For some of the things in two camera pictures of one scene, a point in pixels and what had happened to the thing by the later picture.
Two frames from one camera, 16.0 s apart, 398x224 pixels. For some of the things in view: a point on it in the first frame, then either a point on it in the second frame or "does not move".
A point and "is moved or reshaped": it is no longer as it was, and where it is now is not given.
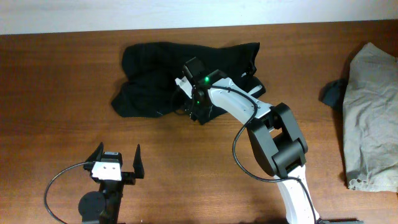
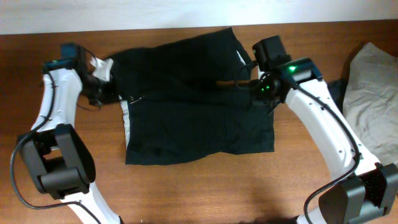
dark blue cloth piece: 332,93 does not move
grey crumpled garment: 370,115 does not move
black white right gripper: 194,109 → 253,83
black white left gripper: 127,178 → 101,92
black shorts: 152,69 is moved or reshaped
